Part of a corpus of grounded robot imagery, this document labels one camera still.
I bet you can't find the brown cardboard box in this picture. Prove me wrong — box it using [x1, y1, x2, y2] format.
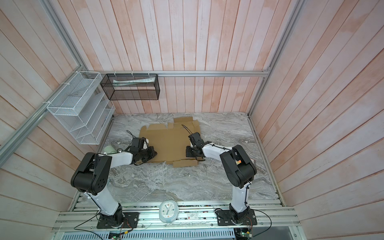
[139, 117, 203, 168]

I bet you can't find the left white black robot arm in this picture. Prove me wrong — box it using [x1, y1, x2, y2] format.
[71, 137, 157, 228]

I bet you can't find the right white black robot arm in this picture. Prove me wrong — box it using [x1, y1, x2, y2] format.
[186, 133, 257, 227]

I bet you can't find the pale blue alarm clock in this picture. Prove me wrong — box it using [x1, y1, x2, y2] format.
[159, 200, 179, 223]

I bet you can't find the small white label card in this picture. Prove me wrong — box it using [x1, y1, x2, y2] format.
[187, 213, 199, 220]

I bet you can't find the white paper in basket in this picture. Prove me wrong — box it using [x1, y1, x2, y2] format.
[113, 77, 156, 87]

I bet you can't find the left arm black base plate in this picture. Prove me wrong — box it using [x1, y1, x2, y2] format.
[97, 212, 140, 229]

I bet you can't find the black mesh wall basket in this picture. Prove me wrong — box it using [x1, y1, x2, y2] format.
[101, 73, 161, 101]

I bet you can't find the aluminium front rail frame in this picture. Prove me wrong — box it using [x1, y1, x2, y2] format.
[52, 200, 306, 240]

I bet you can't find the white wire mesh shelf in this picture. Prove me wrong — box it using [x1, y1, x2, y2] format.
[47, 71, 115, 145]

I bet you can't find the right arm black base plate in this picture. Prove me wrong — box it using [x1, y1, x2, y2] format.
[214, 209, 258, 227]

